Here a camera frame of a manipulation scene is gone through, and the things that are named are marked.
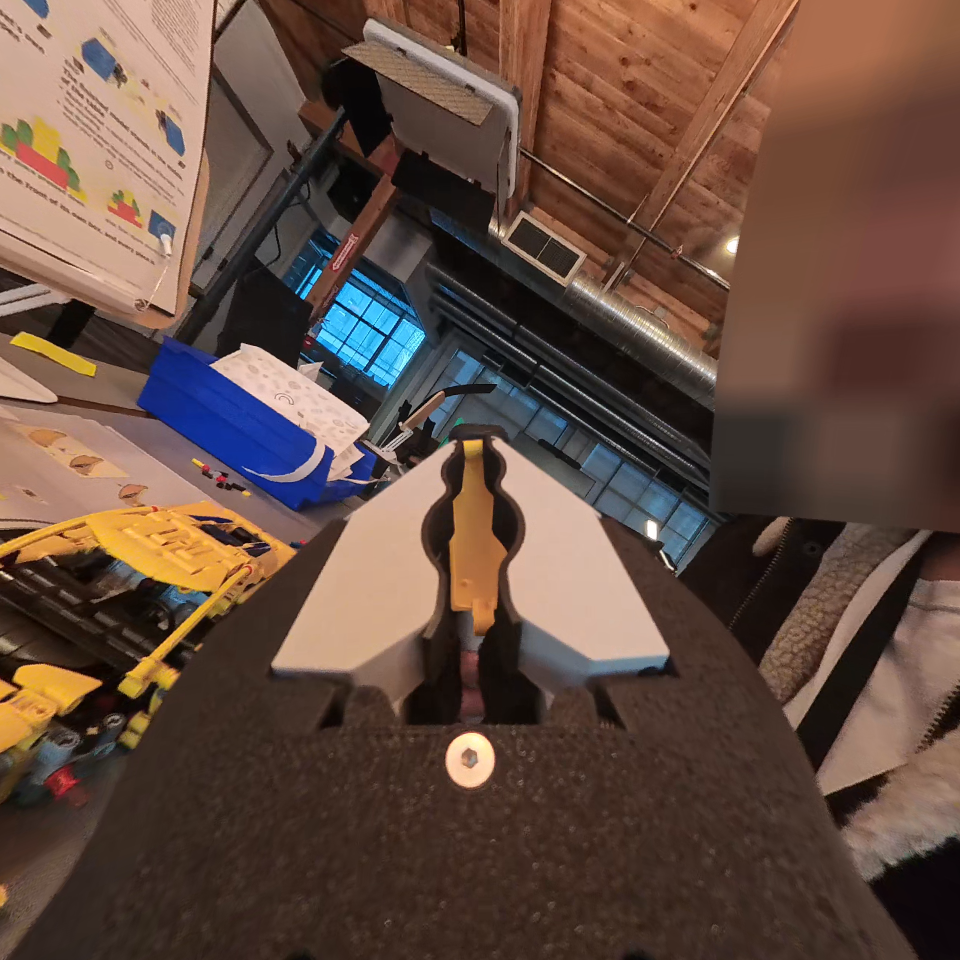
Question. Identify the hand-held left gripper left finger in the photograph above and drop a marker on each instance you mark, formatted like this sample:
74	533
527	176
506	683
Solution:
360	592

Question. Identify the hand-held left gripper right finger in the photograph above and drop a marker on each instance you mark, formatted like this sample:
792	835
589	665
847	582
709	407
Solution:
585	592

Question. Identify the yellow brick panel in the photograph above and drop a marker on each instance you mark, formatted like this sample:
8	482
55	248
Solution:
476	555

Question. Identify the grey desk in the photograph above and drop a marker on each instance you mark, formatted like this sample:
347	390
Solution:
120	386

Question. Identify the small crumpled printed paper bag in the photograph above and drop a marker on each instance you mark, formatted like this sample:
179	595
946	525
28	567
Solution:
352	450

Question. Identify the small cluster of brick pins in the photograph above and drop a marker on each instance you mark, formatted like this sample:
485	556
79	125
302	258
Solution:
221	476

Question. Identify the thin wooden board stand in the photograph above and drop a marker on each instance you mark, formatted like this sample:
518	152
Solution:
420	412

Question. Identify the yellow brick car model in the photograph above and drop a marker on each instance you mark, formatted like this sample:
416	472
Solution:
172	540

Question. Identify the large printed white paper bag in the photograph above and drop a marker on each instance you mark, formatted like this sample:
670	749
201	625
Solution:
292	390

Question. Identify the blue storage bin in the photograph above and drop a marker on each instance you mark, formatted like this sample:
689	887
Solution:
210	420

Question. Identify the black fabric flag panel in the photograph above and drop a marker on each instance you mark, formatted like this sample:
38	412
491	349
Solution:
262	315

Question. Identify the white air vent grille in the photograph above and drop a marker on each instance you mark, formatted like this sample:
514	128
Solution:
544	247

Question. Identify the open instruction booklet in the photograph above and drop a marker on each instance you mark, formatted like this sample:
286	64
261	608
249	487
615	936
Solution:
22	480

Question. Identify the black light stand pole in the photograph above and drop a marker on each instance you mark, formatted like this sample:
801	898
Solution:
255	232

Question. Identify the yellow paper note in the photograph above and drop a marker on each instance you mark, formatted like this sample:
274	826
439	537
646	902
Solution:
52	352

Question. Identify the white LED panel light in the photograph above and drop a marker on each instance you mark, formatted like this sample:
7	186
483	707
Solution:
450	97

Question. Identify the poster board on white stand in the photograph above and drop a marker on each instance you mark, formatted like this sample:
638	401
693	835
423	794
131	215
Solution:
97	112

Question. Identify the silver air duct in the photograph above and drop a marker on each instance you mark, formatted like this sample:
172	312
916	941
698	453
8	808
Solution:
637	330

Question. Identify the wooden support post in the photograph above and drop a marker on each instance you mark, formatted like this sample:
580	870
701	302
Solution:
352	240

